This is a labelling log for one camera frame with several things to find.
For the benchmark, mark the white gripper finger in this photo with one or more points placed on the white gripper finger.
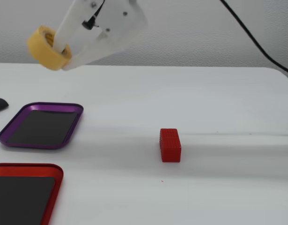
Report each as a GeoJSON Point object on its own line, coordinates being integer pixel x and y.
{"type": "Point", "coordinates": [92, 55]}
{"type": "Point", "coordinates": [68, 30]}

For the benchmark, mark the yellow masking tape roll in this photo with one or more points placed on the yellow masking tape roll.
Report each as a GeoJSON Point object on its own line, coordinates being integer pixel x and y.
{"type": "Point", "coordinates": [46, 56]}

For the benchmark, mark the purple metal tray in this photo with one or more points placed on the purple metal tray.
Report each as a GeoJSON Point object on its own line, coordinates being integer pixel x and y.
{"type": "Point", "coordinates": [40, 126]}

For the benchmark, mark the red perforated block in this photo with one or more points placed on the red perforated block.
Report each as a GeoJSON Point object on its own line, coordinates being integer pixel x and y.
{"type": "Point", "coordinates": [170, 146]}

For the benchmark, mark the red metal tray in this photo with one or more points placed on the red metal tray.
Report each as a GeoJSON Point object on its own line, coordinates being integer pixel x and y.
{"type": "Point", "coordinates": [24, 194]}

